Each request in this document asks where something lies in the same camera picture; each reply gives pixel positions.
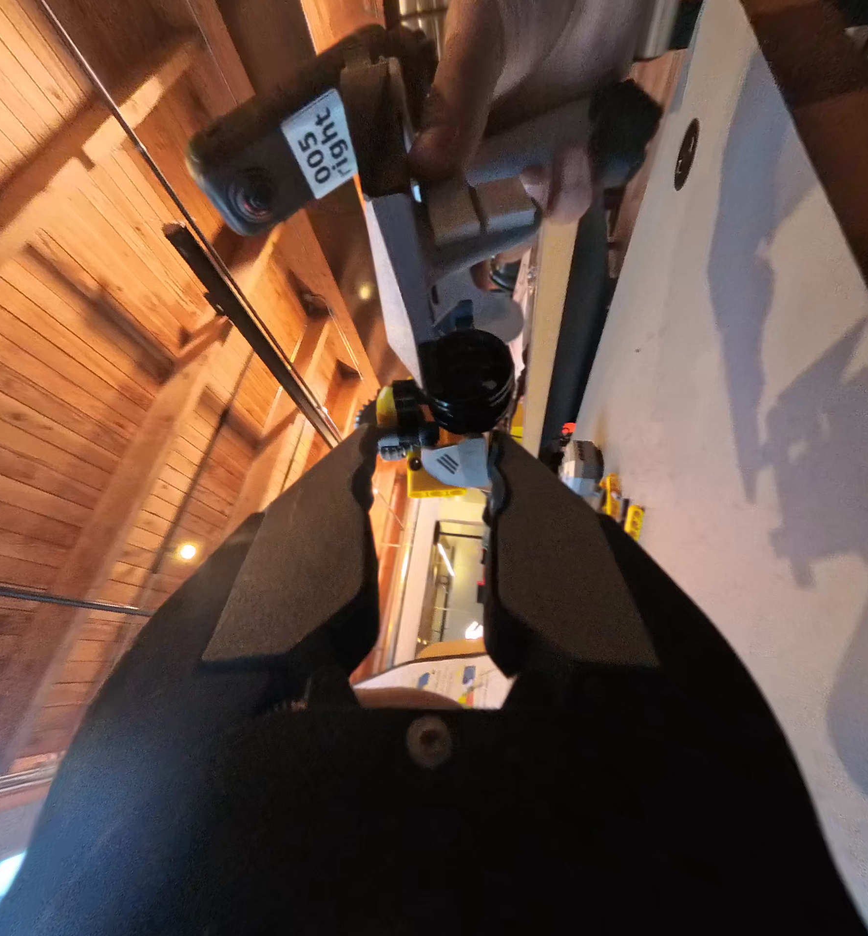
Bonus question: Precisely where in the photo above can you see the pile of loose building bricks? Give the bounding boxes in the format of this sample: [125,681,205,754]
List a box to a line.
[551,420,648,542]

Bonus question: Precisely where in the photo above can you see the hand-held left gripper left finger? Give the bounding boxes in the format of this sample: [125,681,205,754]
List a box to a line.
[201,424,381,684]

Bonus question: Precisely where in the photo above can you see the small yellow brick wheel assembly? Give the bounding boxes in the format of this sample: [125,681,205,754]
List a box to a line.
[357,329,517,500]

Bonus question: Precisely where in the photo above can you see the black desk leg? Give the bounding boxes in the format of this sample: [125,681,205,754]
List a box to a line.
[542,194,619,456]

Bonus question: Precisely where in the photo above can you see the grey battery box brick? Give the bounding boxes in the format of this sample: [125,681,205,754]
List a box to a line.
[558,439,605,506]

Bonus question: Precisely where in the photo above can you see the black round desk cap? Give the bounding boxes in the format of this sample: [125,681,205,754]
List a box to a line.
[672,117,701,193]

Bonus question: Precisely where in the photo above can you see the person's right hand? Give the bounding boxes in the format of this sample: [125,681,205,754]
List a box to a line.
[408,0,648,224]

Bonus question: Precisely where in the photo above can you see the black ceiling track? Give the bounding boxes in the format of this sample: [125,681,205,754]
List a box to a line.
[163,223,343,449]

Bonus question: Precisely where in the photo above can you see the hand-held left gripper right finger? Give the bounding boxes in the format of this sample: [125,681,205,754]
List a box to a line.
[481,431,660,679]

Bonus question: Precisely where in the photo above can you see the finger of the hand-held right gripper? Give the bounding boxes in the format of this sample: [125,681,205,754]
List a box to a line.
[430,298,526,346]
[364,196,438,390]

